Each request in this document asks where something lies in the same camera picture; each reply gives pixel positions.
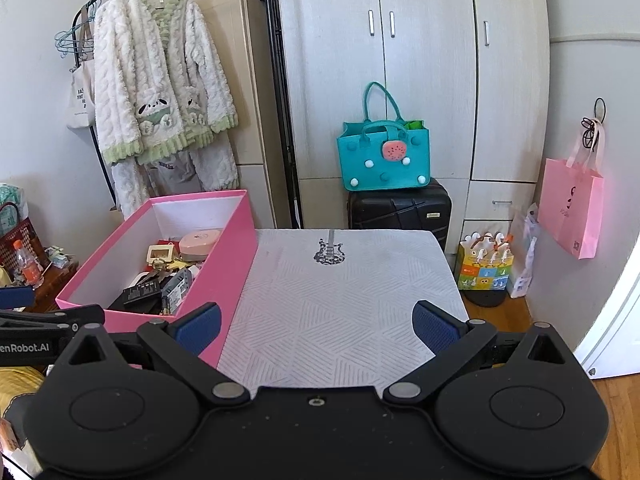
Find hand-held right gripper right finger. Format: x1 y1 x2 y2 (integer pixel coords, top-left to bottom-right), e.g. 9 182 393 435
382 300 584 404

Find white door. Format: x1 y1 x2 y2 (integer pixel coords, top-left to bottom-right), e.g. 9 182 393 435
572 240 640 378

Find black tripod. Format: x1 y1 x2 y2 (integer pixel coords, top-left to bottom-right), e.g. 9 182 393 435
260 0 306 231

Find grey open-back device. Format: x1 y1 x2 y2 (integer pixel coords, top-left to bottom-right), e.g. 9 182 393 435
161 267 196 311

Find wooden cabinet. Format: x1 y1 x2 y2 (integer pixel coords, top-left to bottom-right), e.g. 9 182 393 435
30 259 81 306

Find green tissue pack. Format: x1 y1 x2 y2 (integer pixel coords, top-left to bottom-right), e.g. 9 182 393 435
0 182 26 241

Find teal felt tote bag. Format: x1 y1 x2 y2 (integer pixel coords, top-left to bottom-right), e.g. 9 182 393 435
336 81 431 192

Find black battery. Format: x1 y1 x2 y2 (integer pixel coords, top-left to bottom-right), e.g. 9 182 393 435
122 282 163 311

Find colourful gift bag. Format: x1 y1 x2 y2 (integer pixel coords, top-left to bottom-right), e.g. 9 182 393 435
457 232 516 292

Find pink oval case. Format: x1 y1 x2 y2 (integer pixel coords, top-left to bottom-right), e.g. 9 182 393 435
178 229 223 257

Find black hair ties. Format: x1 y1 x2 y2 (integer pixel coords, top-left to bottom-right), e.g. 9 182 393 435
580 97 608 151

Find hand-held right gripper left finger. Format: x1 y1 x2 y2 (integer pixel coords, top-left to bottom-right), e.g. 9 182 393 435
54 302 252 407

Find white canvas tote bag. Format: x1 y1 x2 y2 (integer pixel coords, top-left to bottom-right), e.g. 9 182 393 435
66 25 97 131

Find white wardrobe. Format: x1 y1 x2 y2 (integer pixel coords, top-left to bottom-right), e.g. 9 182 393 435
235 0 553 256

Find black round stand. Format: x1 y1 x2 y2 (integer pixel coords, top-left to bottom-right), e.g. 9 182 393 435
462 287 508 308

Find black suitcase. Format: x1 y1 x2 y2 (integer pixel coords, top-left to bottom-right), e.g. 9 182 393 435
347 177 453 251

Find black clothes rack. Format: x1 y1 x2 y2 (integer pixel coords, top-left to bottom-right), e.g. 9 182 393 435
70 0 161 211

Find cream claw hair clip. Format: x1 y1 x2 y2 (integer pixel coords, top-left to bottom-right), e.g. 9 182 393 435
146 241 178 263

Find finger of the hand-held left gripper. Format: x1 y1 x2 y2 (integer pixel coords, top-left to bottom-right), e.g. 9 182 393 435
0 305 107 333
0 286 36 311

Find clear plastic bag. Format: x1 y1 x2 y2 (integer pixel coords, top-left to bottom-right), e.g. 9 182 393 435
510 202 543 300

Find pink shopping bag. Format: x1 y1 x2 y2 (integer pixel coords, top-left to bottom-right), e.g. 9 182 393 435
537 117 606 260

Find fluffy white pajama jacket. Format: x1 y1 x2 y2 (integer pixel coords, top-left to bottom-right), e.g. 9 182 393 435
92 0 238 166

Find bunch of wire hangers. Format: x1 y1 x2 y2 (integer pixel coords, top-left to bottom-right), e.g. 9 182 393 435
54 2 98 61

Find plastic bottle orange label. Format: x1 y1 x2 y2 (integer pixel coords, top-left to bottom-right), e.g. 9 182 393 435
14 239 43 288

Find fluffy white pajama pants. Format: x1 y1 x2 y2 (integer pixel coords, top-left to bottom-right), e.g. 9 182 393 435
110 142 241 221

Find pink cardboard shoe box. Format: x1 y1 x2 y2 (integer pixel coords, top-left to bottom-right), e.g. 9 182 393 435
55 189 258 373

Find orange box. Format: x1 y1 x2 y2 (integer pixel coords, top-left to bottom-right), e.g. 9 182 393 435
0 417 23 453

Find checkered bag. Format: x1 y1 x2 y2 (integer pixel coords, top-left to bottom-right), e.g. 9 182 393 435
0 202 41 273

